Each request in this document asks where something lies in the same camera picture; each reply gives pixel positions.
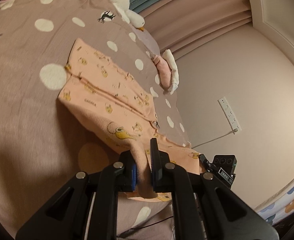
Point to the pink folded garment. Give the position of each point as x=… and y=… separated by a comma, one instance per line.
x=164, y=72

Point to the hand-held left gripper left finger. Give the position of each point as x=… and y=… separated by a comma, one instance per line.
x=106, y=192

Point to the pink curtain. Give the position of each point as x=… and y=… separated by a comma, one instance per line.
x=199, y=25

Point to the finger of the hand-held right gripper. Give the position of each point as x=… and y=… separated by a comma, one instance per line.
x=204, y=161

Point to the floral print cloth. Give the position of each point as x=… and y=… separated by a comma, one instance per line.
x=287, y=200

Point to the white wall power strip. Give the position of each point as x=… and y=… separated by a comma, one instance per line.
x=228, y=112

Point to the white folded garment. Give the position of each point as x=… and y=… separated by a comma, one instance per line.
x=174, y=75

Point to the peach cartoon-print long-sleeve shirt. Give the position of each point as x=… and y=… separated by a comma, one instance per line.
x=106, y=100

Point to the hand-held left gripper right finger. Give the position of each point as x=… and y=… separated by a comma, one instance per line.
x=162, y=170

